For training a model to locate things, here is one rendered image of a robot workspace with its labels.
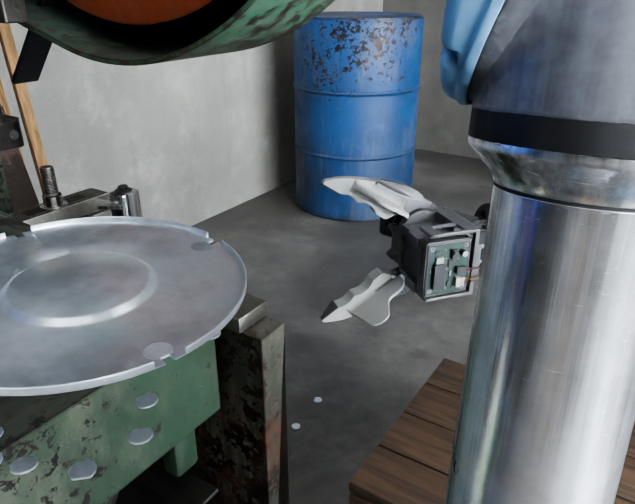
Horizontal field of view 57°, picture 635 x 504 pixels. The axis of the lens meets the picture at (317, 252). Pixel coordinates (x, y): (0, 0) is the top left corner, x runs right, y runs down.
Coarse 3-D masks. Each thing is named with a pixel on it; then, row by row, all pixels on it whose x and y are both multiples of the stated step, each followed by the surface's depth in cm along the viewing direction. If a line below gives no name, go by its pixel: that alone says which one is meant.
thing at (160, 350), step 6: (162, 342) 45; (150, 348) 44; (156, 348) 44; (162, 348) 44; (168, 348) 44; (144, 354) 44; (150, 354) 44; (156, 354) 44; (162, 354) 44; (168, 354) 44
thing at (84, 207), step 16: (48, 176) 76; (48, 192) 77; (80, 192) 83; (96, 192) 83; (32, 208) 78; (48, 208) 77; (64, 208) 78; (80, 208) 80; (96, 208) 82; (32, 224) 74
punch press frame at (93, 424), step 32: (0, 160) 88; (0, 192) 90; (192, 352) 72; (128, 384) 64; (160, 384) 69; (192, 384) 74; (0, 416) 57; (32, 416) 57; (64, 416) 58; (96, 416) 62; (128, 416) 66; (160, 416) 70; (192, 416) 75; (0, 448) 53; (32, 448) 56; (64, 448) 59; (96, 448) 63; (128, 448) 67; (160, 448) 71; (192, 448) 77; (0, 480) 54; (32, 480) 57; (64, 480) 60; (96, 480) 64; (128, 480) 68
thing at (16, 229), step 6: (0, 222) 66; (6, 222) 66; (12, 222) 66; (18, 222) 66; (24, 222) 66; (0, 228) 64; (6, 228) 64; (12, 228) 64; (18, 228) 64; (24, 228) 64; (30, 228) 64; (6, 234) 62; (12, 234) 62; (18, 234) 62; (0, 396) 59
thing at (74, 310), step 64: (0, 256) 57; (64, 256) 56; (128, 256) 56; (192, 256) 58; (0, 320) 47; (64, 320) 46; (128, 320) 48; (192, 320) 48; (0, 384) 40; (64, 384) 39
